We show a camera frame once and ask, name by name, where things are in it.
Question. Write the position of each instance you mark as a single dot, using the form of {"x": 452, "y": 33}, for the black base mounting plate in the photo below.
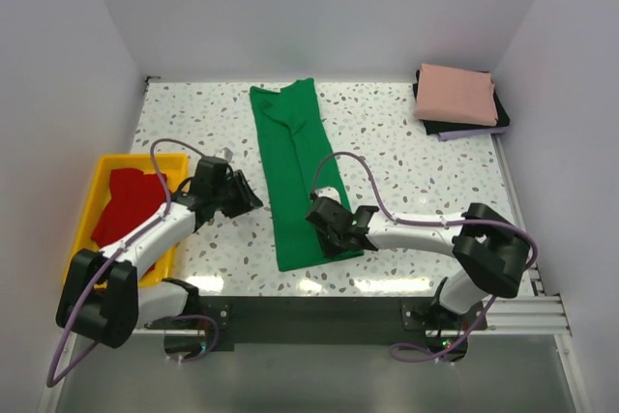
{"x": 330, "y": 320}

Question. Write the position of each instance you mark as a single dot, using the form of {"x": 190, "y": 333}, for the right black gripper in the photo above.
{"x": 330, "y": 250}

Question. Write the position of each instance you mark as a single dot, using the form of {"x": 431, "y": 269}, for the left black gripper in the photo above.
{"x": 243, "y": 204}

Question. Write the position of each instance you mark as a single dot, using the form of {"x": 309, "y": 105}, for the green t-shirt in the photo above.
{"x": 292, "y": 143}

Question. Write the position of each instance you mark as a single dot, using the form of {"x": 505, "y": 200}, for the folded lavender t-shirt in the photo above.
{"x": 446, "y": 136}

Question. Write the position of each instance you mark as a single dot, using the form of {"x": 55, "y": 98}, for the yellow plastic bin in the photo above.
{"x": 174, "y": 168}

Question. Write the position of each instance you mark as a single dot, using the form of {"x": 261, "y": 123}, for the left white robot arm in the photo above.
{"x": 102, "y": 300}

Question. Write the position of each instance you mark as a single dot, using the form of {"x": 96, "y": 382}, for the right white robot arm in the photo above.
{"x": 492, "y": 253}

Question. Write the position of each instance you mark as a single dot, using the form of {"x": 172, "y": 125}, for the folded pink t-shirt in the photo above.
{"x": 452, "y": 95}

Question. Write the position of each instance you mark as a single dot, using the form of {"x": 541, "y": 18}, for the red t-shirt in bin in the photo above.
{"x": 135, "y": 196}

